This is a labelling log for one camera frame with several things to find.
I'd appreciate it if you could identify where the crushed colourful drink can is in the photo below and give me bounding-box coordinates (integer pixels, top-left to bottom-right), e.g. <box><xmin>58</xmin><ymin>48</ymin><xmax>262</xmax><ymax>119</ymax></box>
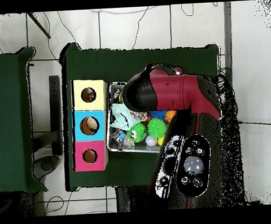
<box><xmin>84</xmin><ymin>89</ymin><xmax>97</xmax><ymax>102</ymax></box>

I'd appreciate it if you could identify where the clear mesh bin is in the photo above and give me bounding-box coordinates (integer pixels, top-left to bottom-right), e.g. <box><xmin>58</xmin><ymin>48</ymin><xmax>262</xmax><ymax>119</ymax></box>
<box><xmin>104</xmin><ymin>78</ymin><xmax>174</xmax><ymax>155</ymax></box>

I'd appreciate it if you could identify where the wooden box with three holes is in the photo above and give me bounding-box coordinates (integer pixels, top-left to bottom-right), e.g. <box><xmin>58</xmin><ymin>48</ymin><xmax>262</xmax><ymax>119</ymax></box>
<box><xmin>70</xmin><ymin>78</ymin><xmax>111</xmax><ymax>172</ymax></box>

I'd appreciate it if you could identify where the mint green muslin cloth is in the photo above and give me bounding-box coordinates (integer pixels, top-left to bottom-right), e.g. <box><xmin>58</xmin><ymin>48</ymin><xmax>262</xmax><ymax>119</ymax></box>
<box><xmin>108</xmin><ymin>102</ymin><xmax>143</xmax><ymax>132</ymax></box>

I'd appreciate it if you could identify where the green furry monster toy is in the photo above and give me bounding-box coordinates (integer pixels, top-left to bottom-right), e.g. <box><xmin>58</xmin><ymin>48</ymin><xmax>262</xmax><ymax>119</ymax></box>
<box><xmin>126</xmin><ymin>122</ymin><xmax>148</xmax><ymax>143</ymax></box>

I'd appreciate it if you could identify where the blue spiky rubber ball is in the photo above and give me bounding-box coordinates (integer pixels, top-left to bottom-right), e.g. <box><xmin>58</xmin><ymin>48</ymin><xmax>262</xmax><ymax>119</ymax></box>
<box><xmin>150</xmin><ymin>110</ymin><xmax>168</xmax><ymax>120</ymax></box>

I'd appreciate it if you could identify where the green spiky rubber ball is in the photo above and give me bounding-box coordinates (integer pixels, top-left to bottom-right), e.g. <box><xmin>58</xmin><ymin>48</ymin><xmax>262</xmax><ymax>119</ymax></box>
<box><xmin>147</xmin><ymin>117</ymin><xmax>168</xmax><ymax>139</ymax></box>

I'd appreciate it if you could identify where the small orange basketball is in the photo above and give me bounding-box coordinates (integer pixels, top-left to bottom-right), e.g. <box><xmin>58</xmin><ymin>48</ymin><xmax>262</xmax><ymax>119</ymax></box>
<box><xmin>164</xmin><ymin>109</ymin><xmax>177</xmax><ymax>123</ymax></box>

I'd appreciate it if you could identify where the dark green table cloth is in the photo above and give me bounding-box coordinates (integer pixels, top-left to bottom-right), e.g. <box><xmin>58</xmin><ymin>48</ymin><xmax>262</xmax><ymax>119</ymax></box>
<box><xmin>58</xmin><ymin>34</ymin><xmax>227</xmax><ymax>195</ymax></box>
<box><xmin>0</xmin><ymin>46</ymin><xmax>45</xmax><ymax>195</ymax></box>

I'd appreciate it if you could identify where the black upright panel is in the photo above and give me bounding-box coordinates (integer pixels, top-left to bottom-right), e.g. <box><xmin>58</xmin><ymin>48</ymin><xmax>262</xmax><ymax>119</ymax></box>
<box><xmin>48</xmin><ymin>74</ymin><xmax>65</xmax><ymax>156</ymax></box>

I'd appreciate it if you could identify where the grey round base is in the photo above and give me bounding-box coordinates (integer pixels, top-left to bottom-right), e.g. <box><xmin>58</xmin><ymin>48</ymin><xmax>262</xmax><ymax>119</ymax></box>
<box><xmin>33</xmin><ymin>154</ymin><xmax>60</xmax><ymax>181</ymax></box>

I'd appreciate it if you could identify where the grey vertical beam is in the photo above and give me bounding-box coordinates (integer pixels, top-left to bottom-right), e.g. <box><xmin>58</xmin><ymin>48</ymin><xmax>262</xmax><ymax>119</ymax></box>
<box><xmin>217</xmin><ymin>1</ymin><xmax>236</xmax><ymax>78</ymax></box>

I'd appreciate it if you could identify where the thin black rod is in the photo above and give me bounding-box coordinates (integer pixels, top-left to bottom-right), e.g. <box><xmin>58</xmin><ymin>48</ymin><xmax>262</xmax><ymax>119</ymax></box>
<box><xmin>26</xmin><ymin>11</ymin><xmax>52</xmax><ymax>40</ymax></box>

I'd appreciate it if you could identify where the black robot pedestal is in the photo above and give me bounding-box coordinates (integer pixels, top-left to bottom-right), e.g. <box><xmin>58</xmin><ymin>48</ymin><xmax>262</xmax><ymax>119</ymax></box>
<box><xmin>114</xmin><ymin>184</ymin><xmax>161</xmax><ymax>213</ymax></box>

